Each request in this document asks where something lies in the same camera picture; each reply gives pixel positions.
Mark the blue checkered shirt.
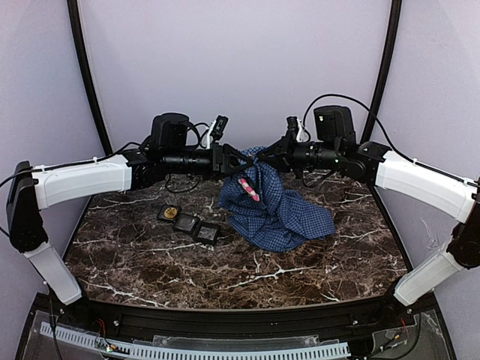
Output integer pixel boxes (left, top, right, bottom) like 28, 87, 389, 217
218, 146, 336, 253

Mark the gold round brooch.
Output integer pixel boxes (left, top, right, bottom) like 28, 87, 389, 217
163, 207, 178, 219

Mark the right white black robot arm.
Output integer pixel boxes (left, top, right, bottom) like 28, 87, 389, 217
257, 106, 479, 307

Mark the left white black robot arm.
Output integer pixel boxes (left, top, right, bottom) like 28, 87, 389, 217
4, 112, 253, 305

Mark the pink flower brooch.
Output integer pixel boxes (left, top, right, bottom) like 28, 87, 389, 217
238, 178, 260, 202

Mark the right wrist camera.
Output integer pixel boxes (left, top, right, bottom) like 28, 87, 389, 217
286, 116, 305, 143

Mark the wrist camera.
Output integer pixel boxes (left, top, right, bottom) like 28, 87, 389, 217
286, 116, 305, 143
205, 115, 229, 149

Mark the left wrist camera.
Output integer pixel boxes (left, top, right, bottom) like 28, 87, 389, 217
205, 115, 229, 149

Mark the right black display frame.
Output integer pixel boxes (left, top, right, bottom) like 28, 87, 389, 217
193, 221, 221, 246

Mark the black display frame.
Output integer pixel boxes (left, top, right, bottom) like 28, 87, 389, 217
157, 204, 182, 223
173, 213, 200, 234
193, 221, 221, 246

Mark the middle black display frame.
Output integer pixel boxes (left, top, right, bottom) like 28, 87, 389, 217
173, 213, 200, 234

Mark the left black display frame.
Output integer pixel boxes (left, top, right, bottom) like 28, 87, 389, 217
157, 204, 182, 223

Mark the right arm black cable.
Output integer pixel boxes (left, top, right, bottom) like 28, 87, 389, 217
301, 93, 417, 166

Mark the right black frame post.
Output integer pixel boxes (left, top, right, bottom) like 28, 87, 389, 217
361, 0, 403, 143

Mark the black frame post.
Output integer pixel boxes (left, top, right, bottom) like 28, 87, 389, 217
361, 0, 403, 143
66, 0, 113, 155

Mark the black aluminium front rail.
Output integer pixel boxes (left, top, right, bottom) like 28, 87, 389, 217
76, 298, 396, 340

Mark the left black frame post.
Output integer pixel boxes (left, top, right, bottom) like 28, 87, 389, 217
66, 0, 113, 155

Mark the white slotted cable duct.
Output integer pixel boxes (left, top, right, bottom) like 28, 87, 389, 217
33, 321, 351, 359

